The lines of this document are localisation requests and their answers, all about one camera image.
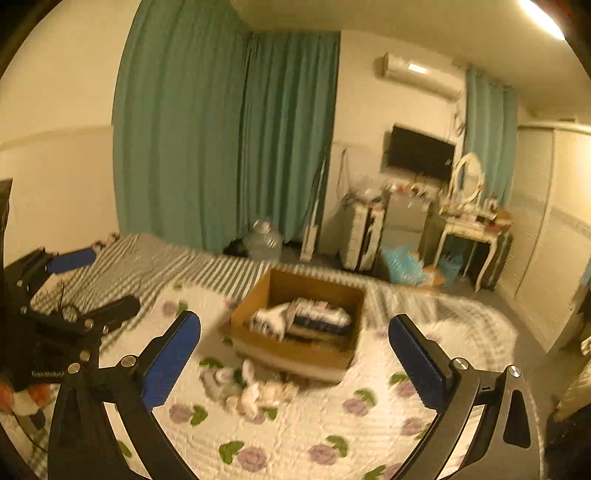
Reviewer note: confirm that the blue plastic bag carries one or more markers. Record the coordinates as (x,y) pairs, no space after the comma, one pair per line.
(401,265)

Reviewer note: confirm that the grey striped bed sheet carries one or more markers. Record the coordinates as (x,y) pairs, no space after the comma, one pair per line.
(138,263)

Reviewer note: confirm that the beige cloth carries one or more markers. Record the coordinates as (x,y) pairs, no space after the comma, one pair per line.
(575,392)

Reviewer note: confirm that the ceiling light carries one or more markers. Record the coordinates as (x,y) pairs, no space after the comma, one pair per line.
(542,16)

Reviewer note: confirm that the white floral quilt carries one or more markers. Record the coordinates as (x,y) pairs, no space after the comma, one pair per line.
(295,438)

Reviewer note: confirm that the black wall television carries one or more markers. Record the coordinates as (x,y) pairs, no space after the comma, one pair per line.
(420,152)

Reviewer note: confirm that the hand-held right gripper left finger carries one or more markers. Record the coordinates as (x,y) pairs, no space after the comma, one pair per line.
(170,357)

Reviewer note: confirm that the clear plastic bag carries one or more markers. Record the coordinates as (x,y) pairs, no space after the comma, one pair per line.
(369,189)

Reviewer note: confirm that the white wardrobe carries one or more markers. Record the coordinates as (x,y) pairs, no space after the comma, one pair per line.
(545,221)

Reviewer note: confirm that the person's left hand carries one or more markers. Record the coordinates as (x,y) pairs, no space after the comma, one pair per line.
(39,392)

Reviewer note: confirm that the wide teal curtain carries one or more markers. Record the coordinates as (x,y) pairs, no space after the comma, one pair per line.
(180,129)

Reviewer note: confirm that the narrow teal curtain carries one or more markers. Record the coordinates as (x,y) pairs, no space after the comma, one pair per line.
(491,138)

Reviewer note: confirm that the clear water jug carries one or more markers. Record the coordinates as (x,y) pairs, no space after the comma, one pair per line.
(263,242)

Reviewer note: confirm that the grey cabinet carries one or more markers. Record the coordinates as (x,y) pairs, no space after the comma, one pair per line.
(406,221)

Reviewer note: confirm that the white oval vanity mirror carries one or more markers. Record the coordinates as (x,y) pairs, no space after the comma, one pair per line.
(468,177)

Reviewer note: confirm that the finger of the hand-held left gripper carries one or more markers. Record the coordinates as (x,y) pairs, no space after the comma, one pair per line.
(71,261)
(115,308)

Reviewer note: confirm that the white cloth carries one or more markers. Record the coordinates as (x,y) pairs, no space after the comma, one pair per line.
(274,318)

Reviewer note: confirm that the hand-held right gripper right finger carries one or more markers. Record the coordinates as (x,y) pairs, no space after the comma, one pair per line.
(418,367)

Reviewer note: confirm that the white air conditioner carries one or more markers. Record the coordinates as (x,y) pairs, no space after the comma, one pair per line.
(422,76)

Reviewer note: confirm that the dark striped folded clothes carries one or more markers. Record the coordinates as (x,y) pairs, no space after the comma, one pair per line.
(321,318)

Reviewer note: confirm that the white vanity table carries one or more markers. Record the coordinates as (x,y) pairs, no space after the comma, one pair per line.
(466,226)

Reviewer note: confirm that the brown cardboard box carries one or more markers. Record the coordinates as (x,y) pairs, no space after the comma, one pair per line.
(295,355)

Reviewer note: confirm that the socks pile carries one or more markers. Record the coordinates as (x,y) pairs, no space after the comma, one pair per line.
(263,397)

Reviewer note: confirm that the white suitcase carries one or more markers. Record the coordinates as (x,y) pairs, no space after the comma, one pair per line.
(360,235)

